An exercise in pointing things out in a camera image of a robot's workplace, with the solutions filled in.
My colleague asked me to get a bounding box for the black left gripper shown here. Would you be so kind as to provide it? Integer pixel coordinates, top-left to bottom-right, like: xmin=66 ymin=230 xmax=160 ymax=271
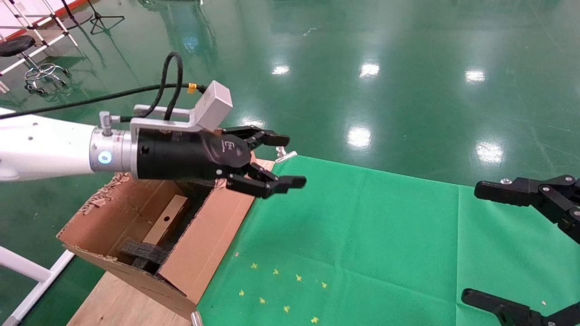
xmin=136 ymin=125 xmax=307 ymax=200

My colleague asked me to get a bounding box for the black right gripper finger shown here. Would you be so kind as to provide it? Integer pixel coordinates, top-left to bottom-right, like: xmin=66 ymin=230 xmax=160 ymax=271
xmin=461 ymin=291 xmax=580 ymax=326
xmin=474 ymin=176 xmax=580 ymax=245

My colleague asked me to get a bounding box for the small brown cardboard box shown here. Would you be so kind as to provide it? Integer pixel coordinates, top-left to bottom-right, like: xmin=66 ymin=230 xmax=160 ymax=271
xmin=143 ymin=195 xmax=190 ymax=246

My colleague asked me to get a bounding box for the large open cardboard carton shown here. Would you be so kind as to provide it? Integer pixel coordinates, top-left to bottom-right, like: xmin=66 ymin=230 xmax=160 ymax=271
xmin=57 ymin=128 xmax=276 ymax=320

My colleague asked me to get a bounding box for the black foam block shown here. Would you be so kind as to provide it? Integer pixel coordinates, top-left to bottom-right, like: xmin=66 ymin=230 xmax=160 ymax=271
xmin=176 ymin=179 xmax=219 ymax=213
xmin=119 ymin=236 xmax=170 ymax=274

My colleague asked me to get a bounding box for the green table cloth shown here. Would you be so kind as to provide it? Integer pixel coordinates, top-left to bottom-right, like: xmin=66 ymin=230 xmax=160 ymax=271
xmin=197 ymin=155 xmax=580 ymax=326

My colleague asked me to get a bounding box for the black tripod stand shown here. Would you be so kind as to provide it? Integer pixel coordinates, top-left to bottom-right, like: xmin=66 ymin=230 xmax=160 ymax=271
xmin=86 ymin=0 xmax=126 ymax=36

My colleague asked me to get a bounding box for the black round base stand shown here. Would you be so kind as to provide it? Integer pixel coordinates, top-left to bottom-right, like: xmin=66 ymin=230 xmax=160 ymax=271
xmin=61 ymin=0 xmax=93 ymax=30

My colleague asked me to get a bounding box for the black round stool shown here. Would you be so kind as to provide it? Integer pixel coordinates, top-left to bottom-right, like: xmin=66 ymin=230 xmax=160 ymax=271
xmin=0 ymin=35 xmax=72 ymax=96

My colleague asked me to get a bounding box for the white tube rack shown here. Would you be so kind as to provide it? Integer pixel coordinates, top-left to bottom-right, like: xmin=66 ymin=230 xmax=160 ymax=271
xmin=0 ymin=0 xmax=80 ymax=93

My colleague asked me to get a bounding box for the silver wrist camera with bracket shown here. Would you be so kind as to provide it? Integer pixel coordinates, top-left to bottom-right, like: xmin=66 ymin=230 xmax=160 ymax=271
xmin=131 ymin=81 xmax=234 ymax=134

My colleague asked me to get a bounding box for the black braided cable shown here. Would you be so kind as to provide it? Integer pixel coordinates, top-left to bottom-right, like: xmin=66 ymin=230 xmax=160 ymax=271
xmin=0 ymin=52 xmax=207 ymax=120

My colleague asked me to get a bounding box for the white table frame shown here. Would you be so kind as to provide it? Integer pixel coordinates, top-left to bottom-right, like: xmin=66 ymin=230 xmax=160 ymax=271
xmin=0 ymin=244 xmax=75 ymax=326

